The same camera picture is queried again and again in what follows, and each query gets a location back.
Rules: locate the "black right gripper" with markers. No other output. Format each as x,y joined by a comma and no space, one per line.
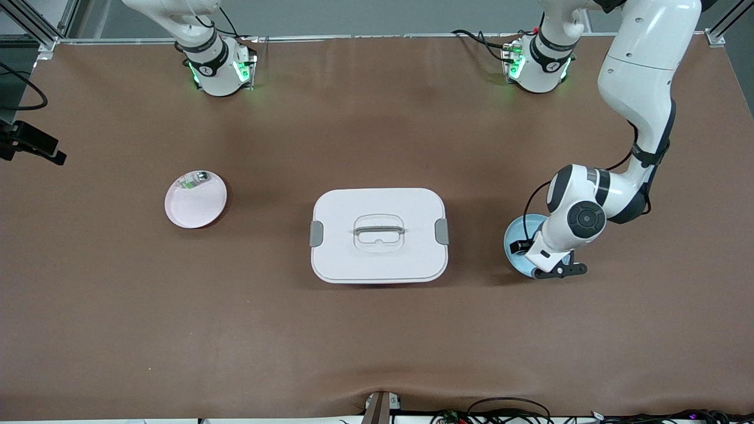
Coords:
23,141

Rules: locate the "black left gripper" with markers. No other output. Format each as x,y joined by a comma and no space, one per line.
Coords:
523,246

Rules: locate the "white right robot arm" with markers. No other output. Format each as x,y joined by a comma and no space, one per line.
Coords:
215,76

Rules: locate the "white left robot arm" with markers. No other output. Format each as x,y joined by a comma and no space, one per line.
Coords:
642,76

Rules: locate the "light blue round plate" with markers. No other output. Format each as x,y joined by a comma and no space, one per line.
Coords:
516,262

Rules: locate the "white lidded storage box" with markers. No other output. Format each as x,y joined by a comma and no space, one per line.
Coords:
377,259

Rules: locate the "brown table mat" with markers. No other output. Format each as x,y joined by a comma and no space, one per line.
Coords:
377,341

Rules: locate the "pink round plate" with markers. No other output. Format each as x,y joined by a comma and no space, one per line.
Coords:
194,209

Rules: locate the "aluminium frame post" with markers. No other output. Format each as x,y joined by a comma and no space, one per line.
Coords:
716,38
35,26

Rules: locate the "white green switch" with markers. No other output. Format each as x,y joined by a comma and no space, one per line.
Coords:
197,178

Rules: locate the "brown camera mount bracket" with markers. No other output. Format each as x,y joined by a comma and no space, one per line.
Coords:
377,409

